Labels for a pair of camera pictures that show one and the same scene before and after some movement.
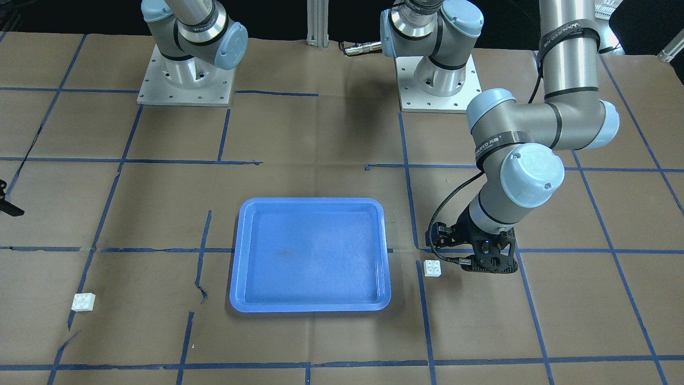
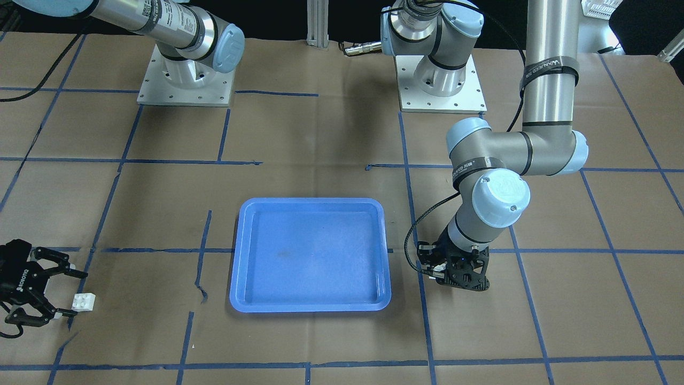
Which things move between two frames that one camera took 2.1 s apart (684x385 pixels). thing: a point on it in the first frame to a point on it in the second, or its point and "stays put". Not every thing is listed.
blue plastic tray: [310, 255] stays put
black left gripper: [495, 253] to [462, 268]
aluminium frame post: [317, 12] stays put
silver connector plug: [363, 48] stays put
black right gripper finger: [7, 206] to [21, 281]
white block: [83, 302] stays put
